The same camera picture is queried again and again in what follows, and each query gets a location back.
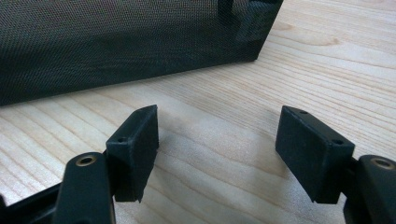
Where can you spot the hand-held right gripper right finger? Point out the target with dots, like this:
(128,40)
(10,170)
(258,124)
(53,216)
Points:
(311,155)

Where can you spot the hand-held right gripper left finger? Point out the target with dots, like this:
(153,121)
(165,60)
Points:
(134,155)

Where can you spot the black mesh organizer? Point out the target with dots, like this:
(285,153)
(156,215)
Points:
(124,43)

